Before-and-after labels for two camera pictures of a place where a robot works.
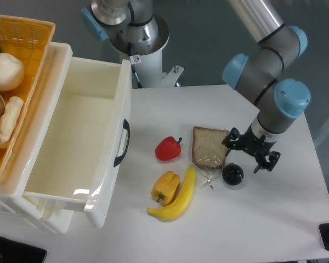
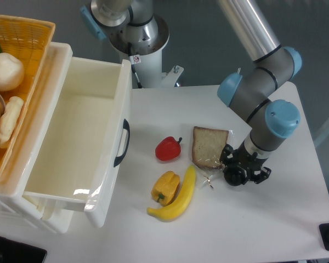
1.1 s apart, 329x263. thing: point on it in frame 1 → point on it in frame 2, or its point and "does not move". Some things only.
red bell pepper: (168, 148) does not move
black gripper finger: (234, 135) → (227, 154)
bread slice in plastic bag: (208, 152) does not move
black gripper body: (248, 142) → (250, 163)
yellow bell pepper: (166, 188) does not move
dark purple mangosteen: (232, 174) does not move
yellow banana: (177, 207) does not move
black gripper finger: (272, 157) → (259, 176)
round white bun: (6, 72) does not move
